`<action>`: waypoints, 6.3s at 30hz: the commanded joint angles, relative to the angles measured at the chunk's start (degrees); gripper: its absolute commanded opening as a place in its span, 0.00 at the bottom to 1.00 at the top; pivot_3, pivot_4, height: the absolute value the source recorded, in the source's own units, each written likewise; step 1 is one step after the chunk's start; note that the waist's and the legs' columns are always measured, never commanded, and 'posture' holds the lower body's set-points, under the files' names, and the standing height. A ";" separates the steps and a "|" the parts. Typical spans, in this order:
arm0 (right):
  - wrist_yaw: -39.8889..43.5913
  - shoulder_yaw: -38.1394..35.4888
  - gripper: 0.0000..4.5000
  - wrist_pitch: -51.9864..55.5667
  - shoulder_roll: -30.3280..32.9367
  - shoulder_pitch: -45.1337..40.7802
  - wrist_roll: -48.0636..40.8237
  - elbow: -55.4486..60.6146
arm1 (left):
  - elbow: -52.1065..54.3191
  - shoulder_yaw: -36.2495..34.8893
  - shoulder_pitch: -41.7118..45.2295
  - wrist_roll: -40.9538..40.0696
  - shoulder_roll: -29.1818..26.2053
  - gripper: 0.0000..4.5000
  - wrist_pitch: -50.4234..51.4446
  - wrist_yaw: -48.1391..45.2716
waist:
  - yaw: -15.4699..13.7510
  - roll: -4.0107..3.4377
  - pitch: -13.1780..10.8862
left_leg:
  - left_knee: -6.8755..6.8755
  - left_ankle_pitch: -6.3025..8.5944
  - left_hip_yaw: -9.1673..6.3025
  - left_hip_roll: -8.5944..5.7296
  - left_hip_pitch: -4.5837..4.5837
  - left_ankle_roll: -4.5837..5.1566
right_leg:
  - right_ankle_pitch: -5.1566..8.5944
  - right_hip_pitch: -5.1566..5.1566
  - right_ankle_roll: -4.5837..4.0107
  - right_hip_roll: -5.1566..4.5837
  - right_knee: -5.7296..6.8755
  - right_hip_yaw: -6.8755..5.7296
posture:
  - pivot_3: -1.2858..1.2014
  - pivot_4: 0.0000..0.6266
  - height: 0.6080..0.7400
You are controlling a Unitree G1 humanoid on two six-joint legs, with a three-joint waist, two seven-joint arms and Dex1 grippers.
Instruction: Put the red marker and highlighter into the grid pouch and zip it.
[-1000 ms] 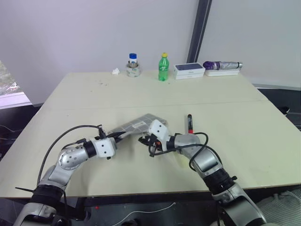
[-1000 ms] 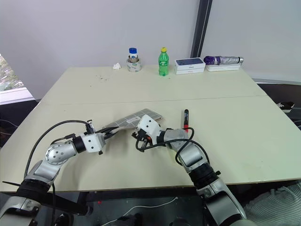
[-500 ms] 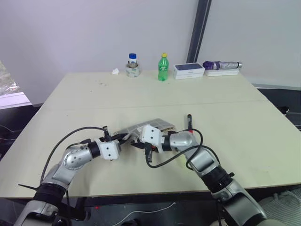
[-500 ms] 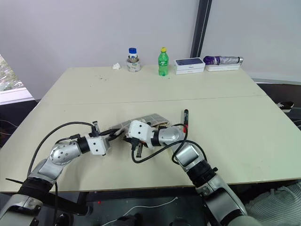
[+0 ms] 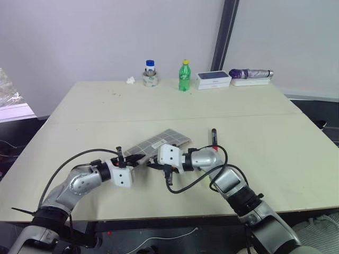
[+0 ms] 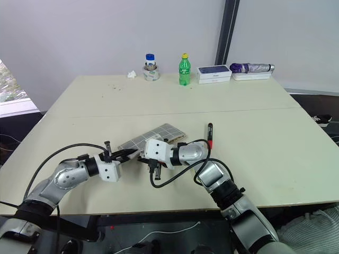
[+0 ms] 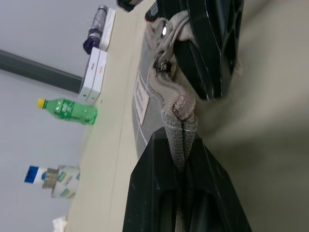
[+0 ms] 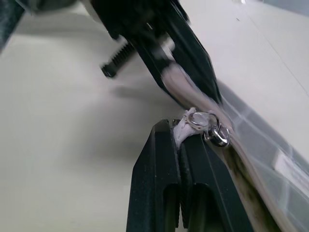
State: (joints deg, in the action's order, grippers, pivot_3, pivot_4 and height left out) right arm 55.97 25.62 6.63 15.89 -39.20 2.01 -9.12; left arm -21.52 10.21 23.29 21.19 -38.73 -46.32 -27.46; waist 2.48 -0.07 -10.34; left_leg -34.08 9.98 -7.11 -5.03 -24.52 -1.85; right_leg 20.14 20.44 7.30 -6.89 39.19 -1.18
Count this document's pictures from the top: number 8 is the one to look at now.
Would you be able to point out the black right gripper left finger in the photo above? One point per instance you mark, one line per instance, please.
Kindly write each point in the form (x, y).
(154, 174)

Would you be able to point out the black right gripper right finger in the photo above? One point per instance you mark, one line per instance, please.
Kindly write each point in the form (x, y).
(205, 183)

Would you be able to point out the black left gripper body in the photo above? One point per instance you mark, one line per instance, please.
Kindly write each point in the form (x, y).
(125, 17)

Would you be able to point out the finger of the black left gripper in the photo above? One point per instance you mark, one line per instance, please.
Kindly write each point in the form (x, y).
(193, 48)
(154, 58)

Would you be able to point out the silver zipper pull white tab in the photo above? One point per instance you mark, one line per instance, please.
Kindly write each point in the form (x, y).
(200, 122)

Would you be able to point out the transparent grid zipper pouch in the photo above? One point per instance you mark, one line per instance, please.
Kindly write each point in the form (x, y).
(265, 145)

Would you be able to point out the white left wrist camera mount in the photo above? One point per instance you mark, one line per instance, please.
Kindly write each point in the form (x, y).
(83, 10)

